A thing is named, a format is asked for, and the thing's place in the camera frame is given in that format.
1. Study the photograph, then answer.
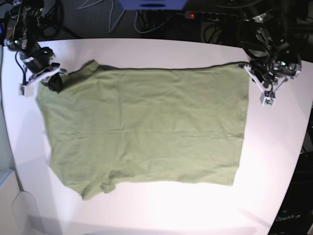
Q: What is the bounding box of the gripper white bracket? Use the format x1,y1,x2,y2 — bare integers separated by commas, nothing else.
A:
19,48,68,98
239,60,302,106

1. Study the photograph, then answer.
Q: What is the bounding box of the green T-shirt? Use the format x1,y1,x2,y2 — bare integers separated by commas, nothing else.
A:
36,61,250,200

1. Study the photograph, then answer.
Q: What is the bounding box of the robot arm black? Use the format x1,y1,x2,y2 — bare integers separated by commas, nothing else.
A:
0,0,67,96
236,0,313,106

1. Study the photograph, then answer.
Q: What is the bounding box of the blue box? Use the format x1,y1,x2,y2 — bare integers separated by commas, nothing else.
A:
118,0,188,10

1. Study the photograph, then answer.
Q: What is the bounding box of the black power strip red light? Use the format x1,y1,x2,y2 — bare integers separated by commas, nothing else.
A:
184,11,239,22

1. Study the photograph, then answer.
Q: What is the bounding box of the black OpenArm case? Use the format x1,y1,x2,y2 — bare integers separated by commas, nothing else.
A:
269,147,313,235

